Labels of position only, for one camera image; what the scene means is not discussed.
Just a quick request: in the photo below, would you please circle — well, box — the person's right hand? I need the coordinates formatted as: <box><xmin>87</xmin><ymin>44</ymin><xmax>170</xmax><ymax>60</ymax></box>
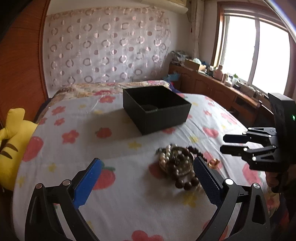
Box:
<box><xmin>265</xmin><ymin>164</ymin><xmax>295</xmax><ymax>191</ymax></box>

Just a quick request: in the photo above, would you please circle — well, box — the wooden side cabinet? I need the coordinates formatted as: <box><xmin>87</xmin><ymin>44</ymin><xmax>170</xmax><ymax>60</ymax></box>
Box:
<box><xmin>169</xmin><ymin>64</ymin><xmax>274</xmax><ymax>127</ymax></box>

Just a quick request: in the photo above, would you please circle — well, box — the strawberry flower print blanket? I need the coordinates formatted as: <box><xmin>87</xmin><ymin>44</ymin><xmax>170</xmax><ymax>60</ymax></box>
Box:
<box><xmin>13</xmin><ymin>94</ymin><xmax>280</xmax><ymax>240</ymax></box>

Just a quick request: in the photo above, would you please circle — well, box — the pink ceramic jar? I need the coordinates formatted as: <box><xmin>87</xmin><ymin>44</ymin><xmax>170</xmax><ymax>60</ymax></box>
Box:
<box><xmin>213</xmin><ymin>65</ymin><xmax>223</xmax><ymax>81</ymax></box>

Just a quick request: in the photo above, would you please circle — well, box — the yellow striped plush toy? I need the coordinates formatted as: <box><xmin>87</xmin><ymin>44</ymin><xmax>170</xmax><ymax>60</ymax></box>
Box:
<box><xmin>0</xmin><ymin>108</ymin><xmax>37</xmax><ymax>191</ymax></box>

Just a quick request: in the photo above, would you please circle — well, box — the cardboard box on cabinet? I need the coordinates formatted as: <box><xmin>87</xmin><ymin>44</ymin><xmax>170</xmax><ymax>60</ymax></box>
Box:
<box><xmin>184</xmin><ymin>59</ymin><xmax>206</xmax><ymax>72</ymax></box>

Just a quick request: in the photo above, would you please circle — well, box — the black square storage box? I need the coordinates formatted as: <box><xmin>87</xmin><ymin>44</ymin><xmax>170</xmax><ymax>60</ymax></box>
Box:
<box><xmin>123</xmin><ymin>86</ymin><xmax>192</xmax><ymax>135</ymax></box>

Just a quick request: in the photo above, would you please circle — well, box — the floral quilt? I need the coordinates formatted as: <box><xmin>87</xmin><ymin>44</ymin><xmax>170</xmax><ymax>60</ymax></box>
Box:
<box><xmin>53</xmin><ymin>80</ymin><xmax>171</xmax><ymax>100</ymax></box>

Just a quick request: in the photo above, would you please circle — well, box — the wooden wardrobe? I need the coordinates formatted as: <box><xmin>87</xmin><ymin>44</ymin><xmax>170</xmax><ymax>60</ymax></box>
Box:
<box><xmin>1</xmin><ymin>1</ymin><xmax>50</xmax><ymax>126</ymax></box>

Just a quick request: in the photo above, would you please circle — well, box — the sheer circle pattern curtain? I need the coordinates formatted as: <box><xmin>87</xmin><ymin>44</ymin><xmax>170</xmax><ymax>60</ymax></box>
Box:
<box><xmin>43</xmin><ymin>6</ymin><xmax>171</xmax><ymax>92</ymax></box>

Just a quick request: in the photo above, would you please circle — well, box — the white air conditioner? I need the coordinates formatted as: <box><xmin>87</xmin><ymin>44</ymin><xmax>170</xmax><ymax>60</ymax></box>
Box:
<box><xmin>140</xmin><ymin>0</ymin><xmax>188</xmax><ymax>14</ymax></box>

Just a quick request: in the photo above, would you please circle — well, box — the small gold ring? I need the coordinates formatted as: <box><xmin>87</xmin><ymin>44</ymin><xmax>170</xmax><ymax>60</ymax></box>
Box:
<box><xmin>207</xmin><ymin>158</ymin><xmax>221</xmax><ymax>170</ymax></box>

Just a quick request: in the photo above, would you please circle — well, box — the white pearl necklace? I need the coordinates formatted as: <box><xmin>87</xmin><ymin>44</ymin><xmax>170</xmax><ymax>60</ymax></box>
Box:
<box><xmin>158</xmin><ymin>143</ymin><xmax>197</xmax><ymax>179</ymax></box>

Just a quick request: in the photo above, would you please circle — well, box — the dark wooden bead bracelet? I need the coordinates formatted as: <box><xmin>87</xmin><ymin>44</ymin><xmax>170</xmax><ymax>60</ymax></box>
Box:
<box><xmin>155</xmin><ymin>144</ymin><xmax>209</xmax><ymax>191</ymax></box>

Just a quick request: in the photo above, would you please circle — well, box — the window with wooden frame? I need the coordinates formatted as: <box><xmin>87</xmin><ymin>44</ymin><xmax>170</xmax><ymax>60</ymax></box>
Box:
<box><xmin>211</xmin><ymin>1</ymin><xmax>295</xmax><ymax>99</ymax></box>

